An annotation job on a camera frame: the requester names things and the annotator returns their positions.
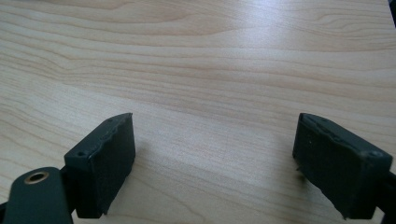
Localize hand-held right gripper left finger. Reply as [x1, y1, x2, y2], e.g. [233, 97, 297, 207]
[64, 112, 136, 219]

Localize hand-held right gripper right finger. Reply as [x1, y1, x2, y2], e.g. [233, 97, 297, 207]
[291, 112, 394, 220]

